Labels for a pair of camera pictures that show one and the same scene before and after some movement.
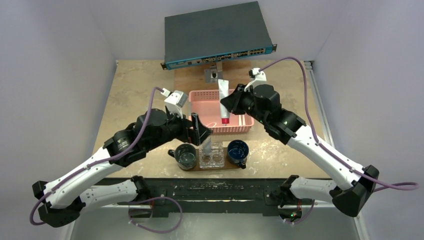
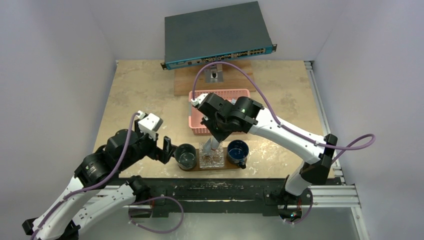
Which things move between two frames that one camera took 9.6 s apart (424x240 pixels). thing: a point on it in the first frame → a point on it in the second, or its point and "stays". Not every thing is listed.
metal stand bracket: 217,69 stays
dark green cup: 186,155 stays
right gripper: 238,99 → 216,132
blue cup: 237,152 stays
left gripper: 199,132 → 157,153
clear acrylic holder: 215,159 stays
